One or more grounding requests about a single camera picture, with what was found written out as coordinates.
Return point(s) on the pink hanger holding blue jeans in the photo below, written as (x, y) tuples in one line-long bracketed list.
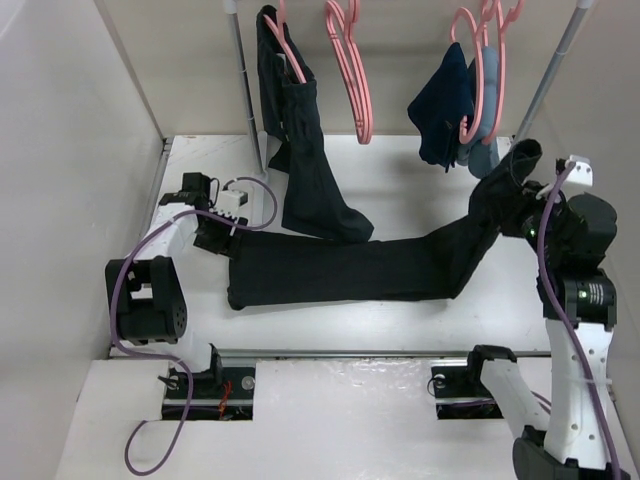
[(493, 10)]

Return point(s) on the black trousers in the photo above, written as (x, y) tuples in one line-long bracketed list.
[(313, 203), (278, 269)]

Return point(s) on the pink hanger holding navy trousers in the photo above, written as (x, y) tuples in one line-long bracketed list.
[(470, 124)]

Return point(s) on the empty pink hanger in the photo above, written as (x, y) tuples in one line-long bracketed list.
[(340, 26)]

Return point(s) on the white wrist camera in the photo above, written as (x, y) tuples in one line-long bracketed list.
[(575, 170), (232, 203)]

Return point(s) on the grey clothes rack frame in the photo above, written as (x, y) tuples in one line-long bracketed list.
[(572, 27)]

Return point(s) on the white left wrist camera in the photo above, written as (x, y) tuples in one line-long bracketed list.
[(232, 203)]

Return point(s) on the black trousers on hanger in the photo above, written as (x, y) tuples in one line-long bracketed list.
[(313, 203)]

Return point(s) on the navy blue trousers on hanger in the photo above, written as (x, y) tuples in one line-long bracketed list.
[(439, 107)]

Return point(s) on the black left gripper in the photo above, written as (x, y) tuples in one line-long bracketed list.
[(224, 245)]

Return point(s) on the light blue jeans on hanger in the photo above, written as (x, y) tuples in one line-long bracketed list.
[(481, 159)]

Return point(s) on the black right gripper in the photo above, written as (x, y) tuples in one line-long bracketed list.
[(557, 205)]

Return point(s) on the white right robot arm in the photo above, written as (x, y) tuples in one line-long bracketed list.
[(570, 437)]

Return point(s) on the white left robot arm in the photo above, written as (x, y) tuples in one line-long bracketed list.
[(151, 316)]

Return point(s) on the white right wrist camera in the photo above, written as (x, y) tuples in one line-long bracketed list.
[(575, 170)]

